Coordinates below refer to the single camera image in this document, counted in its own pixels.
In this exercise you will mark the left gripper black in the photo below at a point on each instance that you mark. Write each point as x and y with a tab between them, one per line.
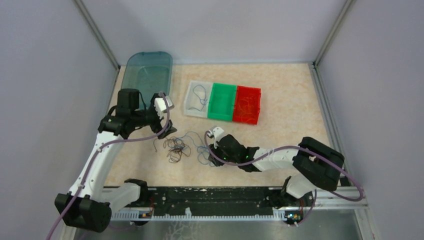
157	127

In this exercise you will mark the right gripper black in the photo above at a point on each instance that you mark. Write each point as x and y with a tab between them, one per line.
215	151

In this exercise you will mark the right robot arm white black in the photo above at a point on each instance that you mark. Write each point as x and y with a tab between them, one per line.
318	165

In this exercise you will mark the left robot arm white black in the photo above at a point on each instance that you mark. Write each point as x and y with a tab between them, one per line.
85	205

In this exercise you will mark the green plastic bin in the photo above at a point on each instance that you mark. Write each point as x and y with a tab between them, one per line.
222	102

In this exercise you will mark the red plastic bin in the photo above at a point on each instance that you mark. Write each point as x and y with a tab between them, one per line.
247	105

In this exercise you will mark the white plastic bin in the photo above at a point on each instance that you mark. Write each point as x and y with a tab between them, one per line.
196	101

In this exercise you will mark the teal transparent plastic tray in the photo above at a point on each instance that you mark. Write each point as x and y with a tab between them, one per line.
148	72

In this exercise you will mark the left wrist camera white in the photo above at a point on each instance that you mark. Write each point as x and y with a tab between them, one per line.
163	105

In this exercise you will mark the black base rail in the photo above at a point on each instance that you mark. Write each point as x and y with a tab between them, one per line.
216	201

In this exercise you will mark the white cable duct strip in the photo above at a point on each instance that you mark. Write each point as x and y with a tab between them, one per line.
134	215

